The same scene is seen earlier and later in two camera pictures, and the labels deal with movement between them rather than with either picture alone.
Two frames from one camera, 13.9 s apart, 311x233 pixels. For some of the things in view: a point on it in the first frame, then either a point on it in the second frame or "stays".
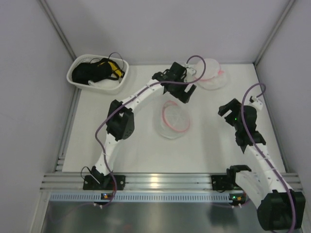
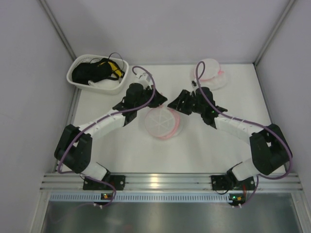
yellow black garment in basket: (116, 73) stays
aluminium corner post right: (268, 41) stays
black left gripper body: (181, 91) to (150, 96)
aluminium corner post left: (58, 28) stays
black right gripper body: (231, 108) to (185, 101)
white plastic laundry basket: (98, 74) stays
